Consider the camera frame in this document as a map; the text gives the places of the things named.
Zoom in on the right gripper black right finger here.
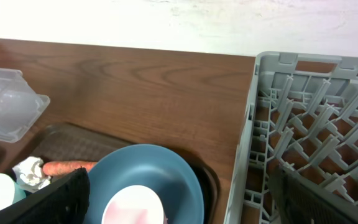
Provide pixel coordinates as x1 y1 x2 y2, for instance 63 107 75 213
268 166 358 224

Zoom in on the clear plastic bin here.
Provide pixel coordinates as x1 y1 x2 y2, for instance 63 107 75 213
0 68 50 142

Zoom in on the orange carrot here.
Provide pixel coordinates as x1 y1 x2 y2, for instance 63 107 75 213
42 161 97 177

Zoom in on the white napkin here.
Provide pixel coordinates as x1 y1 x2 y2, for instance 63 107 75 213
12 156 51 193

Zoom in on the brown serving tray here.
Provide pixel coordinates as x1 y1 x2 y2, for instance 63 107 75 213
12 123 220 224

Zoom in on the dark blue plate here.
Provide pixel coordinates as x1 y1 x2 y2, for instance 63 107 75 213
84 144 204 224

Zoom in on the grey dishwasher rack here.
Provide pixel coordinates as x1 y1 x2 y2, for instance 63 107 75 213
224 52 358 224

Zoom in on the pink white cup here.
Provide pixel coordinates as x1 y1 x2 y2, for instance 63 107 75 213
101 185 168 224

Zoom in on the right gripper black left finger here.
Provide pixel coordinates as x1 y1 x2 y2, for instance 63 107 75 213
0 168 90 224

